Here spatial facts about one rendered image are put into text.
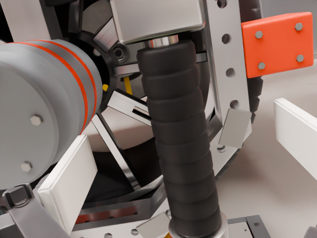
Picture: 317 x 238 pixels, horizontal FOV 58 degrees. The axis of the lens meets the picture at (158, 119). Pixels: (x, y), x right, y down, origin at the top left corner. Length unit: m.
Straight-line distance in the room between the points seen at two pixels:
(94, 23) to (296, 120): 0.81
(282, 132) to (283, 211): 1.29
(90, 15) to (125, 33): 0.78
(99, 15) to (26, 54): 0.63
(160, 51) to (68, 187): 0.09
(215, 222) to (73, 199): 0.10
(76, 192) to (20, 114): 0.12
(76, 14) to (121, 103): 0.16
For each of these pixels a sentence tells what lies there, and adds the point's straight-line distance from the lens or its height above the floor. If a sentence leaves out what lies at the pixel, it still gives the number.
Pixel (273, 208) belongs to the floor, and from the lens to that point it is 1.50.
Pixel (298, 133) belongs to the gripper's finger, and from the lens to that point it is 0.18.
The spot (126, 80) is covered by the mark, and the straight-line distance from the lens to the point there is 0.93.
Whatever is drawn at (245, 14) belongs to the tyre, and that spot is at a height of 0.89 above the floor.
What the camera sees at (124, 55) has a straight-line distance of 0.87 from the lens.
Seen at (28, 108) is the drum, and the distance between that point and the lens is 0.27.
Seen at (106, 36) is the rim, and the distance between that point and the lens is 0.50.
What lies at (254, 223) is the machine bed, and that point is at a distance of 1.29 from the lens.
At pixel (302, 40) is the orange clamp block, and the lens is 0.42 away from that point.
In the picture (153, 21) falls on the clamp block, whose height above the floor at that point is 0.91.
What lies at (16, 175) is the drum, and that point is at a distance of 0.31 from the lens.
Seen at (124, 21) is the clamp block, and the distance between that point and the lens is 0.16.
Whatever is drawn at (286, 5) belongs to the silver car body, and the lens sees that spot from 0.88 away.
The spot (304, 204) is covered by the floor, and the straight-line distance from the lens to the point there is 1.54.
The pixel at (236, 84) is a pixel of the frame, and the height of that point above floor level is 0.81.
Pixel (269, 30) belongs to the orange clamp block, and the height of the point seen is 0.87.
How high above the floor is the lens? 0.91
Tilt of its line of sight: 18 degrees down
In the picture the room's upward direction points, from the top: 12 degrees counter-clockwise
